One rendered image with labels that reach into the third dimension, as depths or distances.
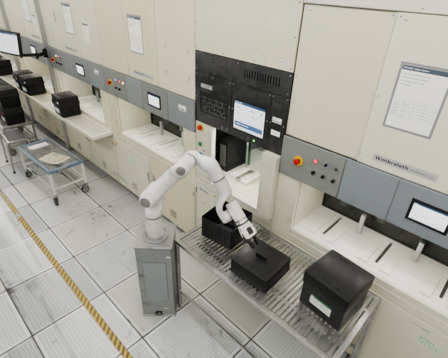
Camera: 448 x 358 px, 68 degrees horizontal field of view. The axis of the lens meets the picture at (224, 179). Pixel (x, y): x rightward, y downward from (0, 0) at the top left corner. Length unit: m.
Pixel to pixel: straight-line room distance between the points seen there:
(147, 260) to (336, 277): 1.32
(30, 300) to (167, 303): 1.20
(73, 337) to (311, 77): 2.55
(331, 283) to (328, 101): 1.02
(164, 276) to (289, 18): 1.95
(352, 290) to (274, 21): 1.57
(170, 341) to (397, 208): 1.91
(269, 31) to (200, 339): 2.26
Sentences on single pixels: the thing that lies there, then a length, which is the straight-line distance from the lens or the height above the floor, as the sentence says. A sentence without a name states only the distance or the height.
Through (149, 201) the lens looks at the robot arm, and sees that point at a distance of 2.24.
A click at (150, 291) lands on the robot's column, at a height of 0.30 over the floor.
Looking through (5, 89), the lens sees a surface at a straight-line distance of 5.66.
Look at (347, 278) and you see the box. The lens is 2.04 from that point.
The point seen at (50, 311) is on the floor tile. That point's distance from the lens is 3.29.
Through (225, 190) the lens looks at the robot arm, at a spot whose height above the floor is 1.29.
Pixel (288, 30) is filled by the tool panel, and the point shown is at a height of 2.18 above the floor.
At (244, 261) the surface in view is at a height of 0.86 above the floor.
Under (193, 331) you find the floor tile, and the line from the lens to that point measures 2.92.
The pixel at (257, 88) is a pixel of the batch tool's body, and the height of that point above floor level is 1.80.
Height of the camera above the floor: 2.42
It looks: 31 degrees down
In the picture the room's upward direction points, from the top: 3 degrees clockwise
